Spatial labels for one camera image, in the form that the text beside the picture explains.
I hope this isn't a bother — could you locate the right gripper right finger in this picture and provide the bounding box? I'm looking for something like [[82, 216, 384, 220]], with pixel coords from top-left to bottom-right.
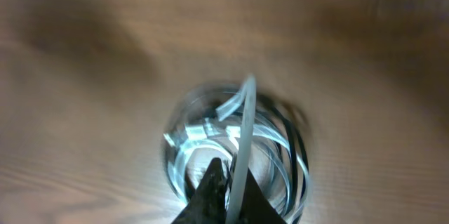
[[238, 170, 286, 224]]

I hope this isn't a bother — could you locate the white USB cable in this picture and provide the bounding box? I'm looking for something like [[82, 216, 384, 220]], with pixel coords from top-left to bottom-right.
[[161, 73, 309, 224]]

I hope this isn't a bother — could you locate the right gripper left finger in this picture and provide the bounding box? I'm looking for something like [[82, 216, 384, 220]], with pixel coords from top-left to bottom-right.
[[172, 157, 228, 224]]

